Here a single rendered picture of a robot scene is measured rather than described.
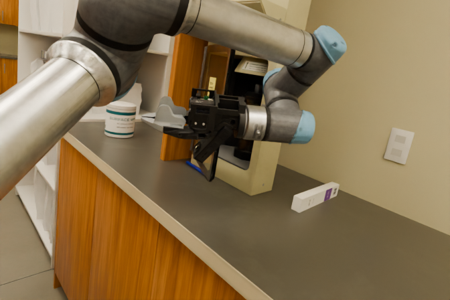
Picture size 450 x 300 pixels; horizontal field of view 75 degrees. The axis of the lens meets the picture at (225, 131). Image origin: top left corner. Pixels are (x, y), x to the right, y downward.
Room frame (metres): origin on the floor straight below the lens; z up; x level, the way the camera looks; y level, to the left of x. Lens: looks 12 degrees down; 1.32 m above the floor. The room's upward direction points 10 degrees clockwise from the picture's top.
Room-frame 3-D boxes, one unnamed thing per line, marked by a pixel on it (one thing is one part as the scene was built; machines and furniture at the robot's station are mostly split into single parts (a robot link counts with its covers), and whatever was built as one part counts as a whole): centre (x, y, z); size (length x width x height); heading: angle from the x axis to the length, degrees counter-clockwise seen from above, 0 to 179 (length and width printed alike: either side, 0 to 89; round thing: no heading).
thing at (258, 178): (1.09, -0.09, 1.33); 0.32 x 0.25 x 0.77; 46
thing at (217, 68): (0.95, 0.06, 1.19); 0.30 x 0.01 x 0.40; 19
